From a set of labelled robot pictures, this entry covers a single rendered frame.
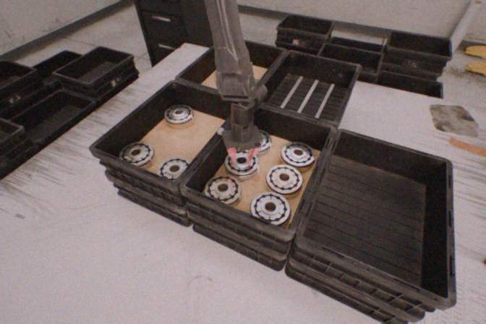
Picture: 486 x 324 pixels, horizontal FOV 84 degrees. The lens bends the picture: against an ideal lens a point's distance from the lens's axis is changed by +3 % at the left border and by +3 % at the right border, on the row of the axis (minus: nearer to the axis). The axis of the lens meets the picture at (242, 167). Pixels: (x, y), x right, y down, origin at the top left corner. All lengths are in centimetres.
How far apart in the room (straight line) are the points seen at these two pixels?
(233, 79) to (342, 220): 45
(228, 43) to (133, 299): 67
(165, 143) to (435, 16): 351
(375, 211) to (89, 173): 96
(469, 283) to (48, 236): 120
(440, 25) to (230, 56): 356
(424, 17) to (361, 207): 334
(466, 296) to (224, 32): 88
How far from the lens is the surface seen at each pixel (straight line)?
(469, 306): 97
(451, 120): 148
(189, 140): 92
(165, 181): 69
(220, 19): 58
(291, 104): 108
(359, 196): 83
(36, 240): 104
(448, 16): 400
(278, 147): 89
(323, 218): 75
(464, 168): 128
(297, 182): 76
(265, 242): 69
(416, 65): 231
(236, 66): 59
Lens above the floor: 145
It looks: 49 degrees down
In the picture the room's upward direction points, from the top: straight up
